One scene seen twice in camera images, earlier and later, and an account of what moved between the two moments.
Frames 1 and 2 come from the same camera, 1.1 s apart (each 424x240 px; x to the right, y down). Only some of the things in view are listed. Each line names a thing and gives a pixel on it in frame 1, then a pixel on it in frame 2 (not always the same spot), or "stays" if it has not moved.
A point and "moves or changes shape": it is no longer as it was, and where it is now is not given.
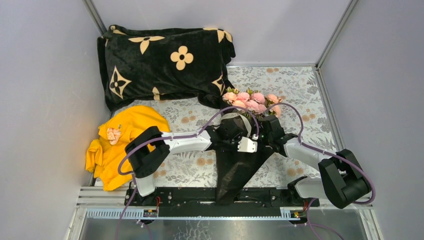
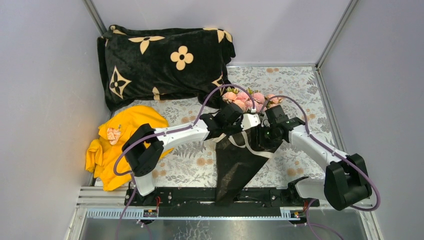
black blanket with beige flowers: [142, 62] stays
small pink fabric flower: [113, 134] stays
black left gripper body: [231, 144] to [230, 128]
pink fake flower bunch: [253, 100] stays
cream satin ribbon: [248, 126] moves or changes shape
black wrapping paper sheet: [234, 168] stays
